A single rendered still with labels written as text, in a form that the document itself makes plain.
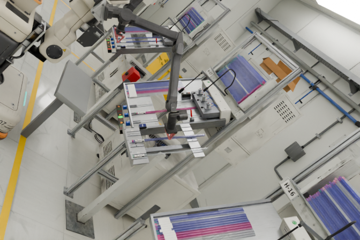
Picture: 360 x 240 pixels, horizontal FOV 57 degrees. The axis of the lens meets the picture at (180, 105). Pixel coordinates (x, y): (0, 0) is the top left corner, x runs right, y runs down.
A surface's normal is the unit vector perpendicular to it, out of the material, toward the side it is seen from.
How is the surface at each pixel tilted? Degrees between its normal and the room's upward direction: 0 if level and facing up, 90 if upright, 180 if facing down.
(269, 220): 45
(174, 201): 90
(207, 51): 90
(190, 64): 90
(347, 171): 90
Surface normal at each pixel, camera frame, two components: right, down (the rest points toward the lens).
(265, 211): 0.10, -0.84
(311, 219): -0.62, -0.56
